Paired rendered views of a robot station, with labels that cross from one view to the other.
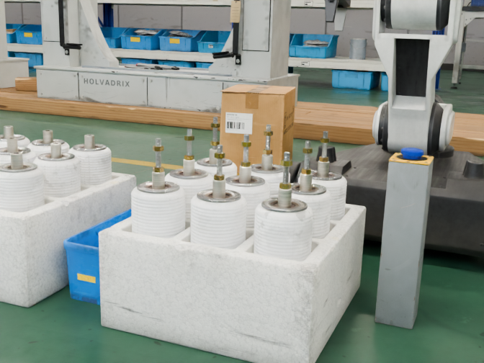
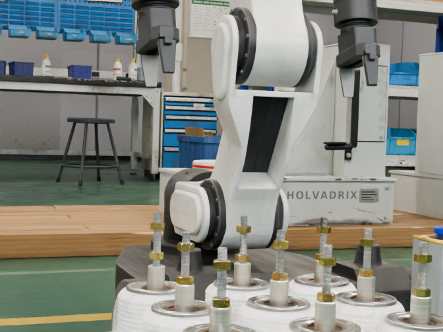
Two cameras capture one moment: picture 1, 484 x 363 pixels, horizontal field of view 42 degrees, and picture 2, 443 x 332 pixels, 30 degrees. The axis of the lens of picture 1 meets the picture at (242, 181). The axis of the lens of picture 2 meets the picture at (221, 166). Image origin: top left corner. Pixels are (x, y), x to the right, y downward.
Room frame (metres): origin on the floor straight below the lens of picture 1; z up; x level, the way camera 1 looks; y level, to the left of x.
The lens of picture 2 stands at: (0.47, 0.71, 0.47)
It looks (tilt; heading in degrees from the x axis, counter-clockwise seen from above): 3 degrees down; 317
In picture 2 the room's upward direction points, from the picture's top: 2 degrees clockwise
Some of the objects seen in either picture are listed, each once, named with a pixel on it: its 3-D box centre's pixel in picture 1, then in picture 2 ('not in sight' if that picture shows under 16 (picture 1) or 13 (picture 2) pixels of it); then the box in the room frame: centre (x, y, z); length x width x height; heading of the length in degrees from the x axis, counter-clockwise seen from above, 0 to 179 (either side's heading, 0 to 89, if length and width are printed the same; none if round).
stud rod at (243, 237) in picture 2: (268, 142); (242, 244); (1.25, -0.05, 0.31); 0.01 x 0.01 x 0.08
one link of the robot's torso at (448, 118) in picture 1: (413, 124); (229, 211); (1.73, -0.47, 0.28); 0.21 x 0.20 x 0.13; 158
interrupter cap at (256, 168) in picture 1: (266, 168); (241, 284); (1.25, -0.05, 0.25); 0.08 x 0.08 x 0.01
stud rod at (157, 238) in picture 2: (214, 135); (157, 242); (1.29, 0.06, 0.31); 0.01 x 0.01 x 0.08
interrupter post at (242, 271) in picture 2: (266, 163); (242, 275); (1.25, -0.05, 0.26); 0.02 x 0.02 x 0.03
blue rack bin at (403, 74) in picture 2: not in sight; (387, 74); (4.47, -4.74, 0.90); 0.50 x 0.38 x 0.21; 157
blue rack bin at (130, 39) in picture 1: (147, 39); not in sight; (6.72, 1.04, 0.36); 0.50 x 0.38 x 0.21; 159
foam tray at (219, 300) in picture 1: (242, 262); not in sight; (1.14, -0.01, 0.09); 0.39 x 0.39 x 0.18; 68
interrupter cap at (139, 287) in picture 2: (214, 163); (155, 288); (1.29, 0.06, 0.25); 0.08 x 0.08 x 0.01
